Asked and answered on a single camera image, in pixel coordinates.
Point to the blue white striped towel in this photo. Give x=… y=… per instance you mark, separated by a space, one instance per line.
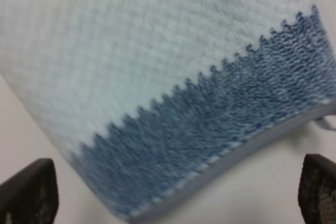
x=149 y=100

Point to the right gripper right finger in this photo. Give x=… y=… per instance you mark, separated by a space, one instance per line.
x=316 y=193

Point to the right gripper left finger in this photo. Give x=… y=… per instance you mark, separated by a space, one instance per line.
x=31 y=195

